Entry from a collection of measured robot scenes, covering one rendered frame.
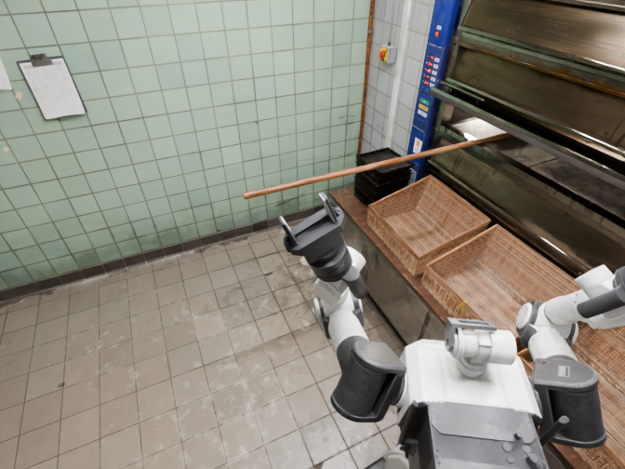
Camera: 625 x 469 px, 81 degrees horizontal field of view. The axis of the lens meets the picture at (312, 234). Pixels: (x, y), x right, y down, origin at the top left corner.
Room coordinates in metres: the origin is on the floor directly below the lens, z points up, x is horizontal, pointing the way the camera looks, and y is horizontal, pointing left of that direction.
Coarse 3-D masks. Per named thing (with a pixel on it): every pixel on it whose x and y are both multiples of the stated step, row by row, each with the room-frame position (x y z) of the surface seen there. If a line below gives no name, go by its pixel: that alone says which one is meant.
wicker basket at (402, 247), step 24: (408, 192) 2.07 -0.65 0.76; (432, 192) 2.06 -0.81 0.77; (384, 216) 2.00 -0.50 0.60; (408, 216) 2.03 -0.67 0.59; (432, 216) 1.96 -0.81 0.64; (456, 216) 1.82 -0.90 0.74; (480, 216) 1.70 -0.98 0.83; (384, 240) 1.75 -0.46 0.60; (408, 240) 1.77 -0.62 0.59; (432, 240) 1.77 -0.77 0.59; (456, 240) 1.56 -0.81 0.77; (408, 264) 1.51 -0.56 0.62
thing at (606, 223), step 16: (448, 128) 2.13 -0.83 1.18; (480, 144) 1.91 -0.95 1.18; (496, 160) 1.77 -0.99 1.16; (512, 160) 1.73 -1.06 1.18; (528, 176) 1.58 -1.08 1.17; (544, 176) 1.57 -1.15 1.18; (544, 192) 1.49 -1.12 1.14; (560, 192) 1.43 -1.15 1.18; (576, 208) 1.34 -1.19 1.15; (592, 208) 1.29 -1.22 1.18; (608, 224) 1.21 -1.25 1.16; (624, 224) 1.18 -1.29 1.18
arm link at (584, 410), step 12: (576, 360) 0.46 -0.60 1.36; (552, 396) 0.37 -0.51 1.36; (564, 396) 0.36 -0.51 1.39; (576, 396) 0.35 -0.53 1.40; (588, 396) 0.35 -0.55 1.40; (552, 408) 0.36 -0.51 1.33; (564, 408) 0.35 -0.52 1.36; (576, 408) 0.34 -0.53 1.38; (588, 408) 0.34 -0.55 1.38; (600, 408) 0.34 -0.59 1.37; (576, 420) 0.33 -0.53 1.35; (588, 420) 0.32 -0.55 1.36; (600, 420) 0.33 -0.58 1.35; (564, 432) 0.32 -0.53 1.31; (576, 432) 0.31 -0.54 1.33; (588, 432) 0.31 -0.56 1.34; (600, 432) 0.31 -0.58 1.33
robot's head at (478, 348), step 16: (464, 336) 0.42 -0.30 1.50; (480, 336) 0.42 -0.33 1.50; (496, 336) 0.42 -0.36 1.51; (512, 336) 0.42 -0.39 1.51; (464, 352) 0.40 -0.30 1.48; (480, 352) 0.40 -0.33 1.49; (496, 352) 0.39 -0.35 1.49; (512, 352) 0.39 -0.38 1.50; (464, 368) 0.40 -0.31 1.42; (480, 368) 0.40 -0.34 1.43
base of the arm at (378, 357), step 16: (352, 352) 0.44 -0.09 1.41; (368, 352) 0.44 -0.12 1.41; (384, 352) 0.46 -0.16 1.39; (368, 368) 0.40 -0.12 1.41; (384, 368) 0.40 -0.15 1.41; (400, 368) 0.41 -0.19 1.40; (384, 384) 0.40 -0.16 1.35; (384, 400) 0.38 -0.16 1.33; (352, 416) 0.35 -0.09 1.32; (368, 416) 0.36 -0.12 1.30
